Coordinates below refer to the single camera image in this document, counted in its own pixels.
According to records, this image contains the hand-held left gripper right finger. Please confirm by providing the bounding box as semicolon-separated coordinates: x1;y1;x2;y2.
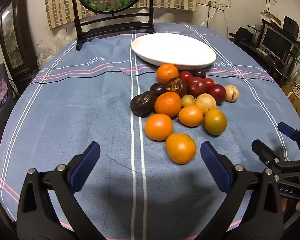
197;141;284;240

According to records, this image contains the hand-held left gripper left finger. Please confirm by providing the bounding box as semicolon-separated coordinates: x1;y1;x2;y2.
16;141;107;240

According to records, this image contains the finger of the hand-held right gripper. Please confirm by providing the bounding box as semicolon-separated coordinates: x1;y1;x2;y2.
277;122;300;152
251;139;300;170

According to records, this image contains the smooth orange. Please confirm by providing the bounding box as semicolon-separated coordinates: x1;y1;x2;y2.
165;133;197;165
178;105;204;127

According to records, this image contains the greenish orange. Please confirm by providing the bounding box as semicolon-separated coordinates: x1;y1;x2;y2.
203;108;227;136

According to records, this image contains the yellow passion fruit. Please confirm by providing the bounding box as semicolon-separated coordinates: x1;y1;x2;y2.
223;85;240;103
195;93;217;115

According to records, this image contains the orange tomato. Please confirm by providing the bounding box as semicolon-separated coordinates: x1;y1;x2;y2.
145;113;174;141

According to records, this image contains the small yellow-green fruit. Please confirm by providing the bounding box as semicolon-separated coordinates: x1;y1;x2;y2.
181;94;197;107

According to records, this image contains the bumpy orange tangerine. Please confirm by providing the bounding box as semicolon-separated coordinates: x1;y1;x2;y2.
156;63;179;85
154;91;182;117

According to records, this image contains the wrinkled dark passion fruit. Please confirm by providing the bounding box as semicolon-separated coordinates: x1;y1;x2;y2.
130;91;158;117

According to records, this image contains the small dark passion fruit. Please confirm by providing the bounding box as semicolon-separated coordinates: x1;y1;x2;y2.
149;83;167;96

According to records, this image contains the white oval plate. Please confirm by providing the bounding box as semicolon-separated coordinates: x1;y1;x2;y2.
131;33;217;70

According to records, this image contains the cardboard box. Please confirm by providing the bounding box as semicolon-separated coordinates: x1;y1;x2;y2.
281;80;300;122

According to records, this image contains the blue striped tablecloth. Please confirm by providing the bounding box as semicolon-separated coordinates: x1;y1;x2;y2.
0;22;300;240

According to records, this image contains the black computer desk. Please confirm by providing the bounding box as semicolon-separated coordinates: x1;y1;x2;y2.
230;19;300;85

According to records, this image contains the blotched dark passion fruit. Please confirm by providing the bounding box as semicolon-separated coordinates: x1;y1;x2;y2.
166;77;187;97

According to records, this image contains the computer monitor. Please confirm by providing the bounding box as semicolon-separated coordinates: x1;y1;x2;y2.
261;26;294;58

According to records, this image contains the dark purple plum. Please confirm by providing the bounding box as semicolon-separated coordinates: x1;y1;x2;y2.
192;69;207;79

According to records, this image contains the dark chair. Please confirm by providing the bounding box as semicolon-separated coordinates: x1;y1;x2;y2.
0;62;18;130

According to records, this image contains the black speaker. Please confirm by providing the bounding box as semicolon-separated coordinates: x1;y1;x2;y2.
282;15;300;39

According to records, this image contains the black hat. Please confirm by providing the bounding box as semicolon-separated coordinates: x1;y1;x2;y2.
229;27;256;46

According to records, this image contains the purple cloth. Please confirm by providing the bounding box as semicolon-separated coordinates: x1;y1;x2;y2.
0;79;10;110

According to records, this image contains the dark carved wooden cabinet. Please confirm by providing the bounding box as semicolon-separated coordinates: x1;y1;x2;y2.
0;0;39;93

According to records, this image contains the white power cable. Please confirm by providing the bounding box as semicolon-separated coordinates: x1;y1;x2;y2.
206;6;220;28

